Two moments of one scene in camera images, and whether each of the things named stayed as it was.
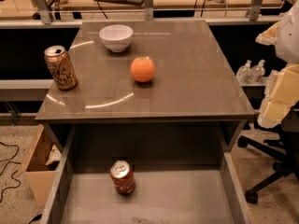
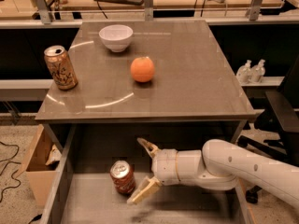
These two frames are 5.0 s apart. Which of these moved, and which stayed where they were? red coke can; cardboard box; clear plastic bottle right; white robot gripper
Moved: white robot gripper
Stayed: cardboard box; clear plastic bottle right; red coke can
